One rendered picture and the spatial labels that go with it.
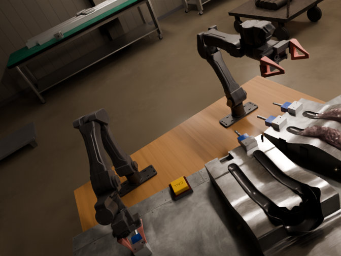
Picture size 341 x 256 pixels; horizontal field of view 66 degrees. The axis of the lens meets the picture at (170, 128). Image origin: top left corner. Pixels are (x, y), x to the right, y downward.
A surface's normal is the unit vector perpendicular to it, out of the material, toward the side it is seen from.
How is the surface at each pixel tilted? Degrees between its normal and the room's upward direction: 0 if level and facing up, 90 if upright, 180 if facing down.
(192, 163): 0
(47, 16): 90
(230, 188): 3
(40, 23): 90
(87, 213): 0
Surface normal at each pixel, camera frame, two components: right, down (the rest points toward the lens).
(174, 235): -0.34, -0.73
